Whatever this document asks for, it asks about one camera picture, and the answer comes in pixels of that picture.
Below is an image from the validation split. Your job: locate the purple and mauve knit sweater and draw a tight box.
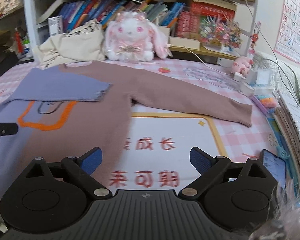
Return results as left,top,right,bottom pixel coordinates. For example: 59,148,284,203
0,61,252,198

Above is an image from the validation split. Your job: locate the pink checkered bed sheet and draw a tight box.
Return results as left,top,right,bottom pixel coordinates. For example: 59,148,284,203
0,60,272,200

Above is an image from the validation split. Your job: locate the black smartphone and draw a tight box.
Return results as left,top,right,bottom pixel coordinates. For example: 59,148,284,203
260,149,287,189

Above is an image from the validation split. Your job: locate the red hanging tassel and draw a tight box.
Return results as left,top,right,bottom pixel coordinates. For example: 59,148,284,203
15,28,23,54

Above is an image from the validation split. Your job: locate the spiral notebook stack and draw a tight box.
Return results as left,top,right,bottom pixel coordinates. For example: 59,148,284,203
272,89,300,203

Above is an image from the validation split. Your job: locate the small pink plush pig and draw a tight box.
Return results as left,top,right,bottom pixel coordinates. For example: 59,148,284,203
231,56,253,77

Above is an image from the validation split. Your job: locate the white tagged box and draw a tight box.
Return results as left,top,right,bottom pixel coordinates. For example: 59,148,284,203
48,16,63,36

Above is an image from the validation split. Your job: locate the cream sweatshirt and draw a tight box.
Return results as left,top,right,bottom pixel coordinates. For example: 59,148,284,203
32,20,106,69

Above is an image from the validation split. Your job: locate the colourful sticker pack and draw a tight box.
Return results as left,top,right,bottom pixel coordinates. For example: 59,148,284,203
199,16,242,52

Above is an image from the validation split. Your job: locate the white pink plush bunny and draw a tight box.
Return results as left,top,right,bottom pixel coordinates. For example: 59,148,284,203
104,11,172,62

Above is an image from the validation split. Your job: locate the red book box set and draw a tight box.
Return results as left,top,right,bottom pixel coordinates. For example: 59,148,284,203
174,0,237,40

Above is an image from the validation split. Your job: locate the row of colourful books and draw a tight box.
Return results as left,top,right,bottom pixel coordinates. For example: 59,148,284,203
37,0,185,33

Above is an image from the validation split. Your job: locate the white charger cable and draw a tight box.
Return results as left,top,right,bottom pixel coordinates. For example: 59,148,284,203
239,0,300,106

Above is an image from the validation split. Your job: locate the alphabet wall poster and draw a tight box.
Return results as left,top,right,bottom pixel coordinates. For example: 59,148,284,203
274,0,300,65

